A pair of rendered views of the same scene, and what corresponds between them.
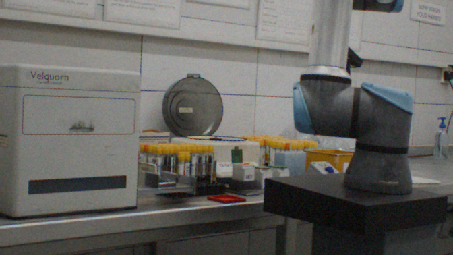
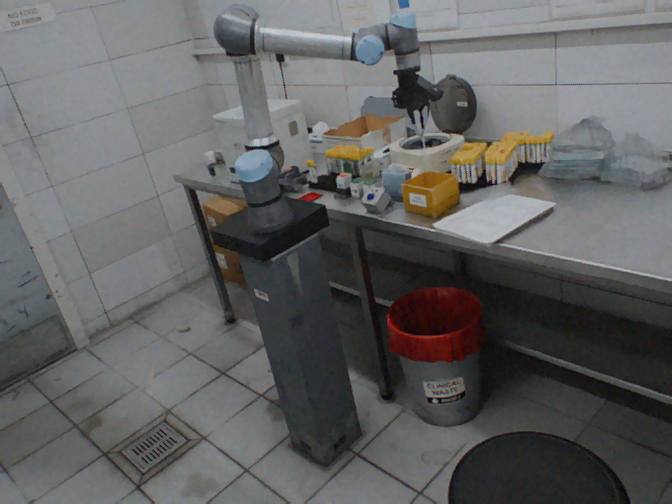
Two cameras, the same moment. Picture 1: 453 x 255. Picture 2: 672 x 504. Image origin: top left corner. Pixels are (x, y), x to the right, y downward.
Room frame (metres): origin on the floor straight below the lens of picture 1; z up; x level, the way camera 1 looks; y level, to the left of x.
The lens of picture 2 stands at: (1.72, -2.15, 1.66)
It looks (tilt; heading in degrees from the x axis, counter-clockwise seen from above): 25 degrees down; 91
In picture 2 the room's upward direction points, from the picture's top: 12 degrees counter-clockwise
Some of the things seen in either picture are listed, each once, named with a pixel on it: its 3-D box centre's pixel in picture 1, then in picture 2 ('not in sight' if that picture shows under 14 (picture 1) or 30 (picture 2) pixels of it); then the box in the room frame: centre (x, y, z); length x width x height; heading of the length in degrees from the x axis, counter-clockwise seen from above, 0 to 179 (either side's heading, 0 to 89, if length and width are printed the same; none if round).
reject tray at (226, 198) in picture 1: (226, 198); (310, 197); (1.62, 0.00, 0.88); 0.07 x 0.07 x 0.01; 41
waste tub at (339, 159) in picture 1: (335, 168); (430, 193); (2.02, -0.32, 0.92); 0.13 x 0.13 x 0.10; 38
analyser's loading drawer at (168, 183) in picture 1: (152, 183); (284, 177); (1.52, 0.18, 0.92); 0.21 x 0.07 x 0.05; 131
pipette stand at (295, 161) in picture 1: (289, 168); (397, 184); (1.94, -0.18, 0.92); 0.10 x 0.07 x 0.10; 137
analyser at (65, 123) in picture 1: (56, 135); (266, 142); (1.47, 0.38, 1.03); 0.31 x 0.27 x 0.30; 131
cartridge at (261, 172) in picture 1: (261, 179); (358, 188); (1.80, -0.09, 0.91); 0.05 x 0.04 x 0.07; 41
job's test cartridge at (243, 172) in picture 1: (243, 175); (345, 183); (1.76, -0.04, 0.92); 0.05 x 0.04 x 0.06; 43
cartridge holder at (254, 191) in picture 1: (242, 186); (346, 190); (1.76, -0.04, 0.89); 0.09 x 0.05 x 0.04; 43
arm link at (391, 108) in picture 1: (381, 113); (257, 175); (1.49, -0.33, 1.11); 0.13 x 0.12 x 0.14; 82
